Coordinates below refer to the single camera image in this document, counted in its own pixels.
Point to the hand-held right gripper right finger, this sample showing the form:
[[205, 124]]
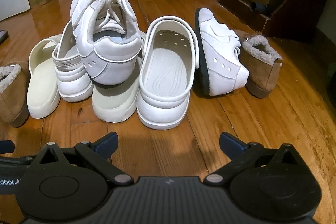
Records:
[[231, 142]]

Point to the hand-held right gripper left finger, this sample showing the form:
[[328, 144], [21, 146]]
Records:
[[107, 144]]

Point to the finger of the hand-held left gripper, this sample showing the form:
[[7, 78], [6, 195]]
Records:
[[6, 146]]

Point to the cream ribbed slide sandal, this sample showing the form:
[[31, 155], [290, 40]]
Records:
[[42, 92], [115, 106]]

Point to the white clog purple charms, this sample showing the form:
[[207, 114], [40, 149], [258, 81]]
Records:
[[68, 82], [162, 108]]

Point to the tan fleece-lined boot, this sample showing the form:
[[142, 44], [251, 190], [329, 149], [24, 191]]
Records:
[[262, 74], [13, 106]]

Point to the white lace-up sneaker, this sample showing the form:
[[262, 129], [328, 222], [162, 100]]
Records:
[[105, 56], [220, 66]]

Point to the dark cylinder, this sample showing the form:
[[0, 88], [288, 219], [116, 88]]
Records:
[[258, 6]]

